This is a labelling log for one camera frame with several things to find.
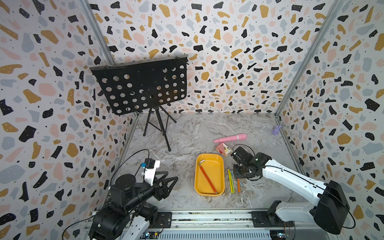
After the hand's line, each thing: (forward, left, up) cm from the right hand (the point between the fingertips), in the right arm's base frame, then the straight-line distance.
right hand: (236, 173), depth 82 cm
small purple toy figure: (+35, -33, -4) cm, 48 cm away
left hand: (-11, +30, +20) cm, 37 cm away
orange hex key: (-4, -2, -8) cm, 9 cm away
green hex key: (-1, +1, -8) cm, 8 cm away
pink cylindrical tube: (+28, -7, -5) cm, 30 cm away
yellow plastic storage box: (+2, +14, -6) cm, 16 cm away
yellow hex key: (-2, +1, -7) cm, 8 cm away
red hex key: (+1, +16, -7) cm, 18 cm away
